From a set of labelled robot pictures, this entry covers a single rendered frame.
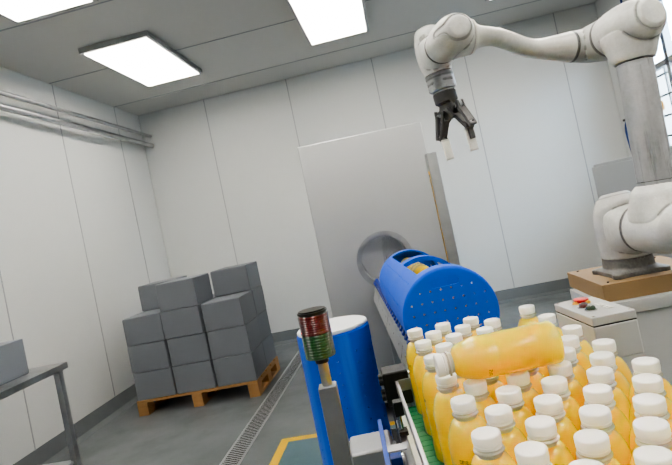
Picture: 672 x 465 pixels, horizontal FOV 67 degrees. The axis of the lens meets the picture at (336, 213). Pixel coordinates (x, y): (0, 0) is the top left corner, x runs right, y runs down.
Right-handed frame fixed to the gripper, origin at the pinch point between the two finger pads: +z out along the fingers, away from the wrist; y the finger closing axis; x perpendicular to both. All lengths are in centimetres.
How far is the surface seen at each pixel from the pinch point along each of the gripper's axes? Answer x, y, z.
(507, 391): -54, 68, 44
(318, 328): -72, 37, 31
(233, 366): -52, -353, 112
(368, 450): -62, 16, 67
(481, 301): -14.7, 9.6, 44.6
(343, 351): -44, -41, 57
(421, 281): -28.9, 4.3, 34.3
